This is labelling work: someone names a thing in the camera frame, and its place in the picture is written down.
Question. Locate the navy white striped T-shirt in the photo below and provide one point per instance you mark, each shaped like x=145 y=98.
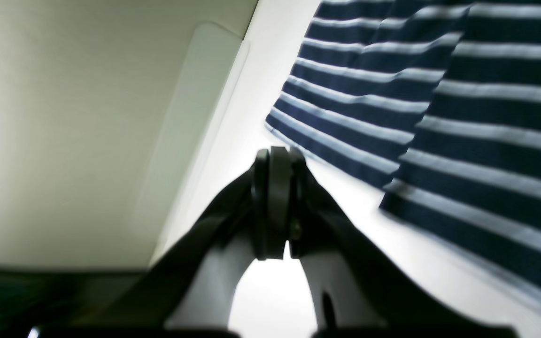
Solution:
x=438 y=104

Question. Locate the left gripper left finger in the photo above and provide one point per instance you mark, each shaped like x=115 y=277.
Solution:
x=189 y=292

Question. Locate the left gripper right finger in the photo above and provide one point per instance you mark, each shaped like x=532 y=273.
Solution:
x=358 y=292

